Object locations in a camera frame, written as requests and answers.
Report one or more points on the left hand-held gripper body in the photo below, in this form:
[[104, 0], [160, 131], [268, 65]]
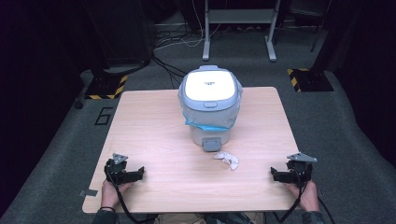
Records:
[[115, 169]]

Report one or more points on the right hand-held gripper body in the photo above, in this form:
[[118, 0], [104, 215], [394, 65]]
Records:
[[299, 169]]

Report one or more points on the white paper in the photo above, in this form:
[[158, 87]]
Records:
[[228, 159]]

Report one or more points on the white grey pedal trash can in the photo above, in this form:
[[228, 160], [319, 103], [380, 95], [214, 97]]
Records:
[[210, 102]]

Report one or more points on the person's left hand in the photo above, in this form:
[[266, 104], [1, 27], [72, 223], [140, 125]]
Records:
[[111, 194]]

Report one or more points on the person's right hand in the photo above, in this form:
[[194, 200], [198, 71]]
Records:
[[306, 197]]

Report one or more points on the grey tape piece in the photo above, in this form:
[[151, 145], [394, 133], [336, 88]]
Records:
[[88, 193]]

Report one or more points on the small black round object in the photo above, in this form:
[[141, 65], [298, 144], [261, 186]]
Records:
[[78, 104]]

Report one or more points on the blue plastic trash bag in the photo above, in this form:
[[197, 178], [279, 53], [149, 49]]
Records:
[[205, 119]]

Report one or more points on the white metal stand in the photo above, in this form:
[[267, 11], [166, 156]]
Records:
[[238, 18]]

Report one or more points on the black yellow striped base plate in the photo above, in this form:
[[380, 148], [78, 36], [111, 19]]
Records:
[[309, 80], [107, 85]]

